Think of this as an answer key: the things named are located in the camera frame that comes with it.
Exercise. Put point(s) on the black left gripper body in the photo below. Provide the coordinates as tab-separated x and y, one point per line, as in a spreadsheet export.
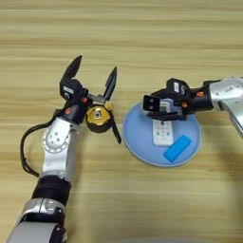
76	110

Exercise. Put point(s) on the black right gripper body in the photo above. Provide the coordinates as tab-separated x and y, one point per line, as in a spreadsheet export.
199	99

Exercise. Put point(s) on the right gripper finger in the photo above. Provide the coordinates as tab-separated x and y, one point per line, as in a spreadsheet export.
167	116
162	94

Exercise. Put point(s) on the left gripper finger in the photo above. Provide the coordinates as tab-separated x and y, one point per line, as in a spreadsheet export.
110	84
72	70

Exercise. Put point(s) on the small silver black cube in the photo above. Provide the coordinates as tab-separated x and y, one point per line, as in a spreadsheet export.
150	103

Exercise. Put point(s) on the yellow black tape measure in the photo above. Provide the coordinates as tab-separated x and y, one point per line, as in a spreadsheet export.
98	117

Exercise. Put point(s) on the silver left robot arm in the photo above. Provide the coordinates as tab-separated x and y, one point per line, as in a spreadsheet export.
58	148

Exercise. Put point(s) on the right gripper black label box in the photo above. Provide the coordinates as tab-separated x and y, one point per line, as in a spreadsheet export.
177	90

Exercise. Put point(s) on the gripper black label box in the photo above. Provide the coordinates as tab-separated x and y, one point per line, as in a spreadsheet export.
72	89
177	90

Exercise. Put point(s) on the white remote control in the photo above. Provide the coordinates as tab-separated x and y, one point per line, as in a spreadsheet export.
163	134

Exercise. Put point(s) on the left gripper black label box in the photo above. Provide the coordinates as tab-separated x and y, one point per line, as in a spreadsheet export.
72	89

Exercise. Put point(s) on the blue rectangular block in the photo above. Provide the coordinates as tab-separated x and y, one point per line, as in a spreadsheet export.
177	148

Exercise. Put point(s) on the light blue round plate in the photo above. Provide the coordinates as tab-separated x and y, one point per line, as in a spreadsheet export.
139	136

